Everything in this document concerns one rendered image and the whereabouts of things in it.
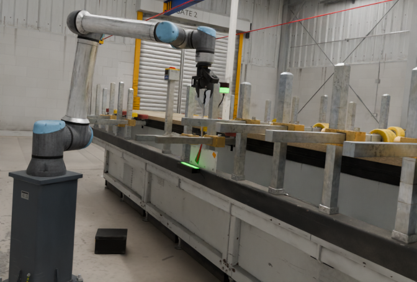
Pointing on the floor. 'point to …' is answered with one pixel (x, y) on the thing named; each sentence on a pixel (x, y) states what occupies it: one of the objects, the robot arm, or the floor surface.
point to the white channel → (231, 42)
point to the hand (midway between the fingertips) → (203, 105)
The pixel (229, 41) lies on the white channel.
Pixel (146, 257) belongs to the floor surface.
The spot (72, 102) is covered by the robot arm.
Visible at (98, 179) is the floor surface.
